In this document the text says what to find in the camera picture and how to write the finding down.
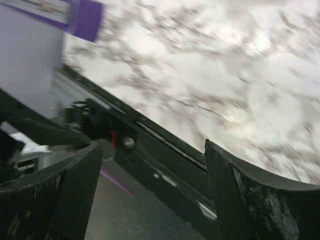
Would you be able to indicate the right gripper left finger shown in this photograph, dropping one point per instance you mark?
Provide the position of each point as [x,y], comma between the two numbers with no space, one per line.
[53,203]

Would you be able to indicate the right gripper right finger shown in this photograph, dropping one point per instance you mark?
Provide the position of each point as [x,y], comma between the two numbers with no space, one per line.
[254,204]

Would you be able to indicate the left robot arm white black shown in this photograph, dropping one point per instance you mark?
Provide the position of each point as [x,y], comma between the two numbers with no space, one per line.
[35,126]

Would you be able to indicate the purple metronome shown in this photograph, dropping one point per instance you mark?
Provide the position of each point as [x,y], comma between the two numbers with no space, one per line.
[80,18]

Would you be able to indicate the black mounting rail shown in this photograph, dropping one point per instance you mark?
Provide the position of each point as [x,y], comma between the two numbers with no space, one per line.
[164,164]

